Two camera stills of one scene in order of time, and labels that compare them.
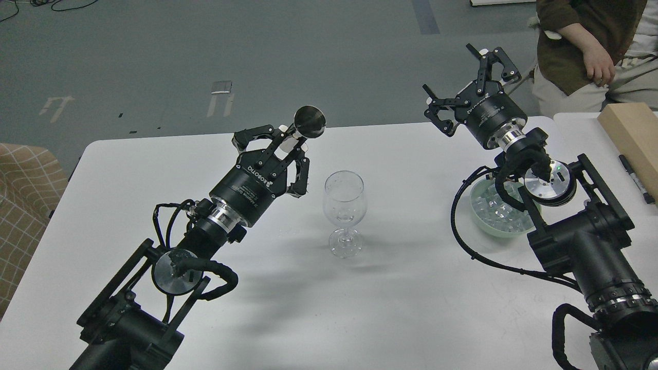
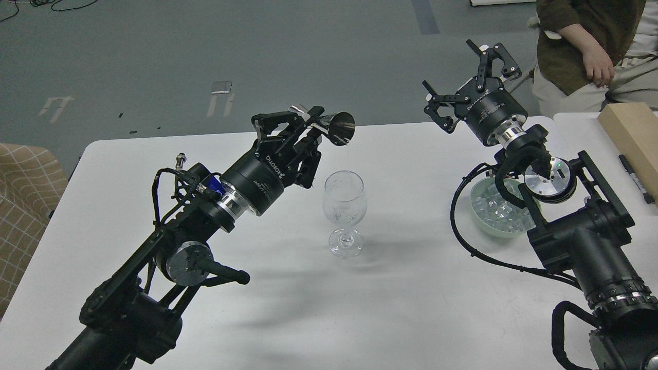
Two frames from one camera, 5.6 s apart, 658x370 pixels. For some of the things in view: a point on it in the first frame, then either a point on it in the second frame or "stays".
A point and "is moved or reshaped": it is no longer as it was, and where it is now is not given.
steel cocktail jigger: [310, 122] is moved or reshaped
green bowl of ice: [494, 214] stays
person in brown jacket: [593, 53] stays
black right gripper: [489, 113] stays
